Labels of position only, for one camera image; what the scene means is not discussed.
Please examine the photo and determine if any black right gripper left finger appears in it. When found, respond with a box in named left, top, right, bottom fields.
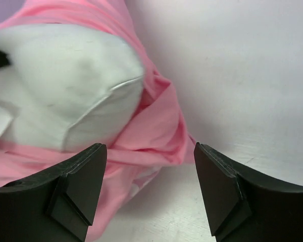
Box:
left=0, top=144, right=107, bottom=242

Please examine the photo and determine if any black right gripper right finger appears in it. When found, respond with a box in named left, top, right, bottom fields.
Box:
left=194, top=143, right=303, bottom=242

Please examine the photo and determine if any white pillow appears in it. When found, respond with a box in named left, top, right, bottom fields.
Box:
left=0, top=24, right=145, bottom=151

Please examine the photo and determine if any pink pillowcase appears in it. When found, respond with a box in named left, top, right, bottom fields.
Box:
left=0, top=1, right=195, bottom=241

